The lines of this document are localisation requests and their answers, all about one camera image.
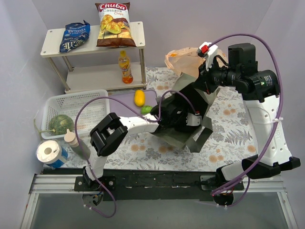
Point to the orange juice bottle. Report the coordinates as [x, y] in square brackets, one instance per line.
[125, 66]

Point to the white paper towel roll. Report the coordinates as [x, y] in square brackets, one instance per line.
[51, 153]

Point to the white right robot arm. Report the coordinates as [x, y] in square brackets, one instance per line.
[260, 91]

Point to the aluminium frame rail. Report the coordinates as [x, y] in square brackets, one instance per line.
[46, 184]

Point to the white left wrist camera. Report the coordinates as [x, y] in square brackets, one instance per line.
[193, 119]

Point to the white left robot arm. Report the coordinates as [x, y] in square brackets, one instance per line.
[109, 133]

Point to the green melon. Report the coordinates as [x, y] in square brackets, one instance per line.
[60, 123]

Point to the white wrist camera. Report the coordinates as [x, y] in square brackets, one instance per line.
[193, 119]
[207, 51]

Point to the yellow mango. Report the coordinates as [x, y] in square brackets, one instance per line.
[139, 98]

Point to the cassava chips bag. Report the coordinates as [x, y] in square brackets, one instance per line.
[115, 29]

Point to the blue snack packet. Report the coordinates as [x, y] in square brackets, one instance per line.
[75, 35]

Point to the white two-tier shelf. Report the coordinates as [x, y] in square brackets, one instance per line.
[107, 77]

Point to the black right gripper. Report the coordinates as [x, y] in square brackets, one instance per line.
[205, 79]

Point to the floral patterned table mat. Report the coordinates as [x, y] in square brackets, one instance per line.
[230, 142]

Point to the green canvas tote bag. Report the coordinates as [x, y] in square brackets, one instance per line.
[184, 95]

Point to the beige capped bottle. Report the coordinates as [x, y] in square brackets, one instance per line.
[79, 147]

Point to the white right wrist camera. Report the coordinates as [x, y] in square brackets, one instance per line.
[207, 51]

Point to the orange plastic grocery bag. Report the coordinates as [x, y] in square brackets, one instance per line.
[187, 61]

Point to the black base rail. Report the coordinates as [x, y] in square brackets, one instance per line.
[140, 184]

